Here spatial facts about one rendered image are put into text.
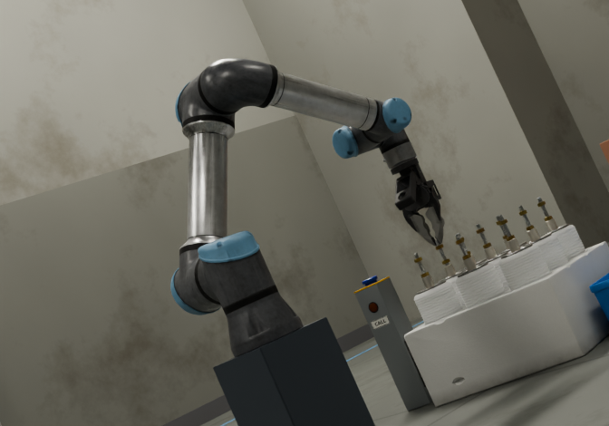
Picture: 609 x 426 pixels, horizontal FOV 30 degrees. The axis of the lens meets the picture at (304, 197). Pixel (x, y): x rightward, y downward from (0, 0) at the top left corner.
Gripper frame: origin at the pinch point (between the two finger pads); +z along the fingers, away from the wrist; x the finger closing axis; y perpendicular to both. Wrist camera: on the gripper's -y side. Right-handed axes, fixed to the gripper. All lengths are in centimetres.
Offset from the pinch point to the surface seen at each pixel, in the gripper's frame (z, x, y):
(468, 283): 11.7, -8.9, -17.5
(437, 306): 14.0, 0.8, -15.5
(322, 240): -25, 166, 303
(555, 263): 15.8, -26.0, -6.9
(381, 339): 16.4, 20.6, -7.2
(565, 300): 23.0, -28.2, -20.4
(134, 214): -72, 210, 211
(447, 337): 21.0, 0.4, -19.1
